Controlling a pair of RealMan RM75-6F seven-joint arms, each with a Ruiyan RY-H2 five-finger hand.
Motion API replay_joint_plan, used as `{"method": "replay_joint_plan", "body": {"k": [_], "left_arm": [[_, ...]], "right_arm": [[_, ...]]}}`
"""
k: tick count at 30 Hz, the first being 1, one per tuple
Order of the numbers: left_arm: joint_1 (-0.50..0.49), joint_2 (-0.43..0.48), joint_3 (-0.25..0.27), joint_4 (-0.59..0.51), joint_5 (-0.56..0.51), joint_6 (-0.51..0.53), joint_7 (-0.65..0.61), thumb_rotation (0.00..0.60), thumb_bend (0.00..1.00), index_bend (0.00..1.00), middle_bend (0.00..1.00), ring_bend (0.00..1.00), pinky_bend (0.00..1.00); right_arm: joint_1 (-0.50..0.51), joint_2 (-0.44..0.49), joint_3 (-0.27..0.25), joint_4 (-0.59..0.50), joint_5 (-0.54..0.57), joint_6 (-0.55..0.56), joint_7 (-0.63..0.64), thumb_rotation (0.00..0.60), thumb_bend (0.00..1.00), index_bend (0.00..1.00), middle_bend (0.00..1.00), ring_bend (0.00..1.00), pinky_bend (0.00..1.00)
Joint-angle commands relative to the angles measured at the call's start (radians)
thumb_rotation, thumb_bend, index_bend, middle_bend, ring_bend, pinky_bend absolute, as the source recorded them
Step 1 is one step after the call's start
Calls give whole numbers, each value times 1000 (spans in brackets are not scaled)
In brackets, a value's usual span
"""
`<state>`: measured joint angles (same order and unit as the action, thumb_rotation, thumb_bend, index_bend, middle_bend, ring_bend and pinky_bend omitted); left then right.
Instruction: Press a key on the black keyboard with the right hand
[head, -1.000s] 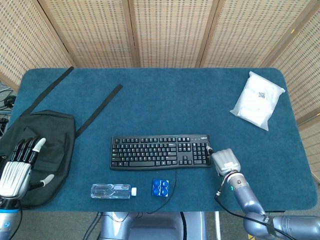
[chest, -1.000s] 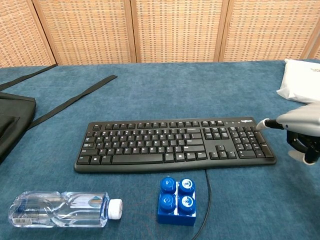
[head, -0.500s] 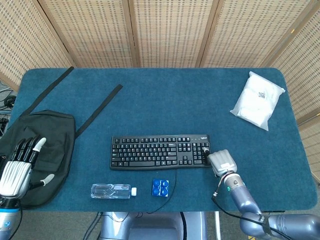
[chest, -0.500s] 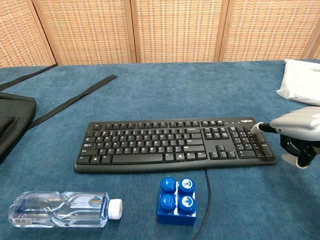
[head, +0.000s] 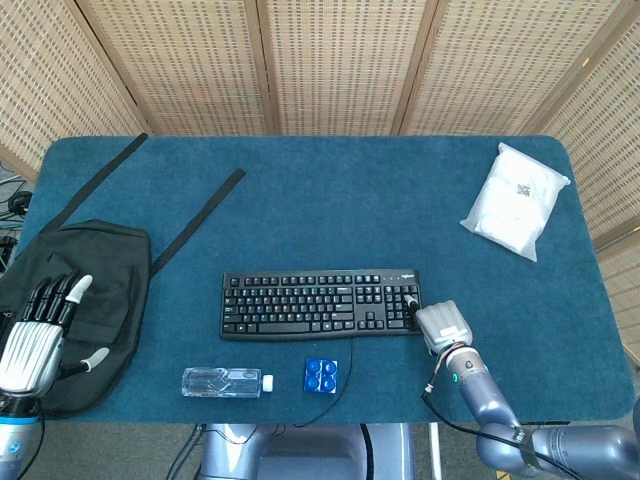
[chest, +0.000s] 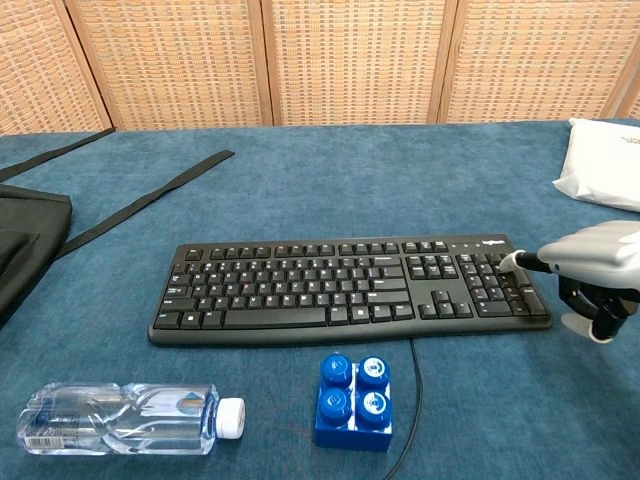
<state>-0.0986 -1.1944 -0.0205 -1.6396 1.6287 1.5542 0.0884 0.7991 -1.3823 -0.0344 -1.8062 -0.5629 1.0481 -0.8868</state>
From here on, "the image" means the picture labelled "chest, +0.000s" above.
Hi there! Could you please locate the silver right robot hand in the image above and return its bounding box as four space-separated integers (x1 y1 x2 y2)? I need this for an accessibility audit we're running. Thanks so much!
498 220 640 344

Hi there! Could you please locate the black computer keyboard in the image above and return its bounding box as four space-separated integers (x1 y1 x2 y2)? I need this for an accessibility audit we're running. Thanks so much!
147 233 555 348

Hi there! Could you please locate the white plastic package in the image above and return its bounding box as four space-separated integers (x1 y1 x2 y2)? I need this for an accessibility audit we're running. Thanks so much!
552 117 640 213

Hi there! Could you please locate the blue table cloth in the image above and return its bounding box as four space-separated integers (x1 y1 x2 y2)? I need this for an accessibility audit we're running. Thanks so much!
0 117 640 480

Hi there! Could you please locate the blue building block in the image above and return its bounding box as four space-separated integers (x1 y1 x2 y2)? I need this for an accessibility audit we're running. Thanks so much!
313 352 395 452

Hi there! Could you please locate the woven rattan folding screen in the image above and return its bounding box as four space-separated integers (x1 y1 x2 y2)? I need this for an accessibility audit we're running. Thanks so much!
0 0 640 137

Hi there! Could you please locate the clear plastic water bottle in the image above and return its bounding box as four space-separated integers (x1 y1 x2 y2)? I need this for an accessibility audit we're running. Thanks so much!
16 382 247 457

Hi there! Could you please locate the black fabric bag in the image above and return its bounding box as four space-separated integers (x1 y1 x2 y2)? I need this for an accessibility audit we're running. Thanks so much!
0 182 73 329

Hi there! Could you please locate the black keyboard cable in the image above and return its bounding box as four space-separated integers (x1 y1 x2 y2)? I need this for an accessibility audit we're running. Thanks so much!
379 337 424 480

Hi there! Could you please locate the black bag strap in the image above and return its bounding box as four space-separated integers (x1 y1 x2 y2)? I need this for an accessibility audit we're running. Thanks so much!
0 128 117 184
55 149 236 261

